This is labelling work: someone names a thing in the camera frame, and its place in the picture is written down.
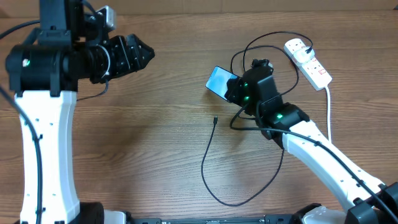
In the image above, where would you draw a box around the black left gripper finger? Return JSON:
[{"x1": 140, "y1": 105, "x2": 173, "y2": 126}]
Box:
[
  {"x1": 132, "y1": 51, "x2": 155, "y2": 72},
  {"x1": 126, "y1": 34, "x2": 155, "y2": 58}
]

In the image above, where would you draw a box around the blue Samsung Galaxy smartphone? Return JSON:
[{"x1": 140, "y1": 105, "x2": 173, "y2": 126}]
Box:
[{"x1": 205, "y1": 66, "x2": 240, "y2": 102}]

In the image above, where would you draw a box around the black USB charging cable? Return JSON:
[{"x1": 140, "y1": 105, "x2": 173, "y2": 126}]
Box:
[{"x1": 200, "y1": 30, "x2": 314, "y2": 207}]

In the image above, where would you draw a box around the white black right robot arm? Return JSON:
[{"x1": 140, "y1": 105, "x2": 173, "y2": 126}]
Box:
[{"x1": 223, "y1": 63, "x2": 397, "y2": 223}]

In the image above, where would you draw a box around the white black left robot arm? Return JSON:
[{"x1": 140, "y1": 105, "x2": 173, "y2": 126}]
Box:
[{"x1": 3, "y1": 0, "x2": 155, "y2": 224}]

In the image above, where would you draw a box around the white charger plug adapter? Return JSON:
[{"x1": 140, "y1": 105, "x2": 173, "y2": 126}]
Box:
[{"x1": 293, "y1": 47, "x2": 315, "y2": 65}]

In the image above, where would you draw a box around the white power extension strip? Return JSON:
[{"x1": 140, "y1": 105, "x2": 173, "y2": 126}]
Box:
[{"x1": 284, "y1": 39, "x2": 332, "y2": 91}]

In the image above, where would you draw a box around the brown cardboard backdrop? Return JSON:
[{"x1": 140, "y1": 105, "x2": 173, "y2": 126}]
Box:
[{"x1": 0, "y1": 0, "x2": 398, "y2": 19}]

